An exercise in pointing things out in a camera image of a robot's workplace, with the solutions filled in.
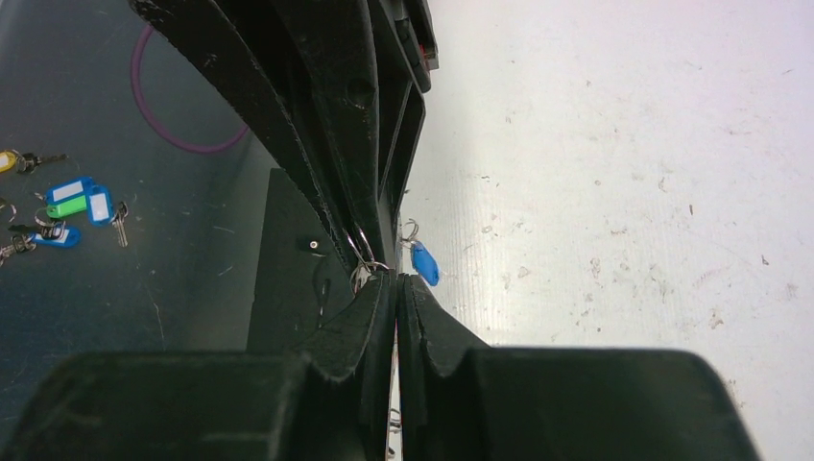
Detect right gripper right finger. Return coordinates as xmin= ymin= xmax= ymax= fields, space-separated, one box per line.
xmin=396 ymin=275 xmax=509 ymax=460

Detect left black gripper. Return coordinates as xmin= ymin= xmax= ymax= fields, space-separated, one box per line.
xmin=130 ymin=0 xmax=440 ymax=267

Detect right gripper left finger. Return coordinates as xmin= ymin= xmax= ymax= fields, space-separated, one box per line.
xmin=288 ymin=272 xmax=395 ymax=460

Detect key with blue tag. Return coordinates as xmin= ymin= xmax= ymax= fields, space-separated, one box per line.
xmin=410 ymin=240 xmax=441 ymax=286

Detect metal keyring disc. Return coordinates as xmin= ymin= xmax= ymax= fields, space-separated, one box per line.
xmin=347 ymin=230 xmax=403 ymax=460

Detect blue and green tagged keys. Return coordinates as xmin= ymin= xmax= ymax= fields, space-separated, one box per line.
xmin=39 ymin=177 xmax=129 ymax=248

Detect blue tagged spare key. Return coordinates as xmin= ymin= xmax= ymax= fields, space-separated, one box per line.
xmin=1 ymin=221 xmax=82 ymax=264

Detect yellow tagged spare key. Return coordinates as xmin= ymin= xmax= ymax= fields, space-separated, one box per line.
xmin=1 ymin=150 xmax=68 ymax=175

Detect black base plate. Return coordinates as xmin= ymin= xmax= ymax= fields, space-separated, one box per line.
xmin=246 ymin=169 xmax=352 ymax=353

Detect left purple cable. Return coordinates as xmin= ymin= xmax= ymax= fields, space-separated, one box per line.
xmin=130 ymin=24 xmax=251 ymax=156

